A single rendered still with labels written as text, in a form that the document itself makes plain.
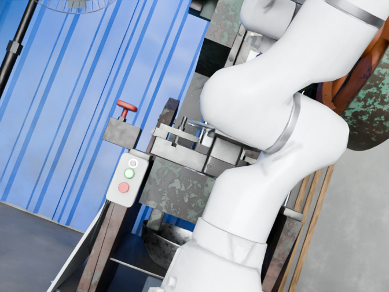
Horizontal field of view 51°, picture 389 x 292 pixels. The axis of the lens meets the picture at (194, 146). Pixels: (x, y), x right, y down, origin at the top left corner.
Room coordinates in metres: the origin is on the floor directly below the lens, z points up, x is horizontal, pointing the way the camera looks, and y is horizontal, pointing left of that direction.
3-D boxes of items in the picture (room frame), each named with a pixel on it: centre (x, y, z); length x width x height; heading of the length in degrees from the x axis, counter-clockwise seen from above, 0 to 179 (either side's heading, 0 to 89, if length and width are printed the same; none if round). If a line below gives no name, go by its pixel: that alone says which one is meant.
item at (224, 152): (1.27, -0.10, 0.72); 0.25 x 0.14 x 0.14; 2
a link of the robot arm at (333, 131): (0.67, -0.14, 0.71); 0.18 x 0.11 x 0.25; 103
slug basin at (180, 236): (1.45, -0.09, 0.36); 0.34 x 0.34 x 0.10
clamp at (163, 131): (1.44, 0.07, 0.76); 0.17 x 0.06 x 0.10; 92
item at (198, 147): (1.45, -0.09, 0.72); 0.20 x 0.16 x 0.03; 92
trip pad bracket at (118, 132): (1.21, 0.21, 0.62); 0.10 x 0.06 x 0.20; 92
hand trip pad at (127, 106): (1.21, 0.23, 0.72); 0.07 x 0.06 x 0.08; 2
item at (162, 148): (1.45, -0.09, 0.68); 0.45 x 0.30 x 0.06; 92
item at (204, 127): (1.32, -0.10, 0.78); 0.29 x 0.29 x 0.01
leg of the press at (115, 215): (1.58, 0.18, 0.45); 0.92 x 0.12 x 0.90; 2
